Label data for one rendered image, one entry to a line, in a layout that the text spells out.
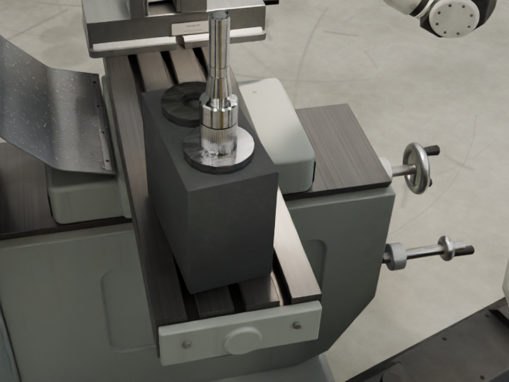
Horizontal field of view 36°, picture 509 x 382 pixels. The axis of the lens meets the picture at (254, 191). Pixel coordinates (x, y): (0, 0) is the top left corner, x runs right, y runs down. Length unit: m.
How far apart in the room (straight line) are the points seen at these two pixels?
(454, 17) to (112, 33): 0.63
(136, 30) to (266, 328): 0.69
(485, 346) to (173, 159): 0.78
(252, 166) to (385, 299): 1.43
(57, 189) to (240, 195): 0.52
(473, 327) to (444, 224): 1.10
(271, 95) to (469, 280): 1.08
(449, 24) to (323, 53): 2.08
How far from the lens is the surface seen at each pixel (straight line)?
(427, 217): 2.65
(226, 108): 0.94
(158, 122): 1.05
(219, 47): 0.90
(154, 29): 1.55
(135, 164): 1.28
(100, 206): 1.46
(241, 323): 1.06
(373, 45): 3.48
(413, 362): 1.49
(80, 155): 1.41
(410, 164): 1.79
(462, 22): 1.33
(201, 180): 0.96
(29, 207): 1.54
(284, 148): 1.49
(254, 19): 1.58
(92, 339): 1.71
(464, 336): 1.55
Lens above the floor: 1.75
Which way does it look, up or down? 41 degrees down
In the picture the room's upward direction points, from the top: 3 degrees clockwise
